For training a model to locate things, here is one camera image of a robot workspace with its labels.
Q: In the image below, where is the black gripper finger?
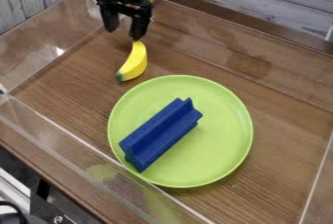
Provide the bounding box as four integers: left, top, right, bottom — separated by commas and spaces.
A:
100, 5, 119, 32
130, 11, 152, 41

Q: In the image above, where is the yellow banana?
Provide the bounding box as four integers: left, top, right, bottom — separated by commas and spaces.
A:
116, 41, 147, 82

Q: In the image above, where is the green round plate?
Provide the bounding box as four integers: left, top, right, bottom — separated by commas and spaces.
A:
107, 75, 254, 188

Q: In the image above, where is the blue plastic block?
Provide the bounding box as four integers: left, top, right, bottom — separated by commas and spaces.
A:
119, 98, 203, 172

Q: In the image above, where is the clear acrylic enclosure wall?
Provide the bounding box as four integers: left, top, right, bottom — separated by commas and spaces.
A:
0, 0, 333, 224

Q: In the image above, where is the black metal bracket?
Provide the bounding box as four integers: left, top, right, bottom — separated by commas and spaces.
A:
29, 192, 79, 224

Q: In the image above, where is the black cable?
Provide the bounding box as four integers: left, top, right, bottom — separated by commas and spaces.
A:
0, 200, 31, 224

